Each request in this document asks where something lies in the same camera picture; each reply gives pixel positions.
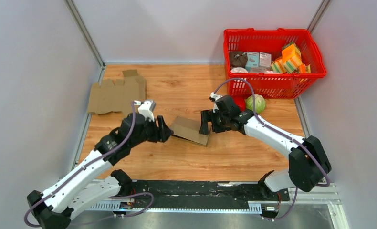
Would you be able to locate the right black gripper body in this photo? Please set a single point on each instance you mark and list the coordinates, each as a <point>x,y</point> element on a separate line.
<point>219,122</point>

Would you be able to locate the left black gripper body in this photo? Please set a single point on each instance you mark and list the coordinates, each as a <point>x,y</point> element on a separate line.
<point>151,130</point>

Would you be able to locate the brown cardboard paper box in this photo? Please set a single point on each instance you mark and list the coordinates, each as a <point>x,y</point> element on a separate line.
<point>188,130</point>

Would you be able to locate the cardboard sheet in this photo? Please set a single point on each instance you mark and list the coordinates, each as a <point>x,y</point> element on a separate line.
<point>116,95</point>

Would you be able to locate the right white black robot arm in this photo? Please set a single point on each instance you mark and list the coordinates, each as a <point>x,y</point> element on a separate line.
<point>308,163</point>

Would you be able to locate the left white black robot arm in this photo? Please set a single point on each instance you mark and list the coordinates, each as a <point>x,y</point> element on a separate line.
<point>87,170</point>

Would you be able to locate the red toy pepper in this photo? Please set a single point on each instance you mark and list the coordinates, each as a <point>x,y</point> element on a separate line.
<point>240,102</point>

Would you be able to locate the red plastic shopping basket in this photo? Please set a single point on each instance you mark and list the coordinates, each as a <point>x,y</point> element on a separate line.
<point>264,81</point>

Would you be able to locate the green toy cabbage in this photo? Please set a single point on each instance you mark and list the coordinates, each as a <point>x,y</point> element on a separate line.
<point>259,103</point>

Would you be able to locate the white round lid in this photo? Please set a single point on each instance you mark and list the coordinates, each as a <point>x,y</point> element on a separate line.
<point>238,70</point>

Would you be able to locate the brown round toy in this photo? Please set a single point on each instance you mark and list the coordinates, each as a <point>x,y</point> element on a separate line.
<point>237,59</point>

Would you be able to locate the teal small carton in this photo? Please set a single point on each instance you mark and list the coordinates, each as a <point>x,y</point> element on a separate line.
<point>252,60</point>

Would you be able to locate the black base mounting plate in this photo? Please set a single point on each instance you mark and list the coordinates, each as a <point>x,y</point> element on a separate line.
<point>202,194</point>

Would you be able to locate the grey small carton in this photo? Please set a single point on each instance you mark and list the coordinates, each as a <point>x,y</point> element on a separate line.
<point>265,60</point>

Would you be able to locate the orange green striped sponge stack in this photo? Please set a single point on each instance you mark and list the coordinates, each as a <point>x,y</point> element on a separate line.
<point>290,61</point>

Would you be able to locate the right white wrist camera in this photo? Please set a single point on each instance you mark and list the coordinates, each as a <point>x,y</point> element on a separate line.
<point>214,98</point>

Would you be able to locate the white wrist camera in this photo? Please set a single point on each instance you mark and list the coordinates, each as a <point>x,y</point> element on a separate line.
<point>146,108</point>
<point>214,98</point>

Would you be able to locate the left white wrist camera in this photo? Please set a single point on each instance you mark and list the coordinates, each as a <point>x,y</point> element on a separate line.
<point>146,108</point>

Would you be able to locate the aluminium frame rail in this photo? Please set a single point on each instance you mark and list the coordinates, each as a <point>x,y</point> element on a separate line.
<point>266,209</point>

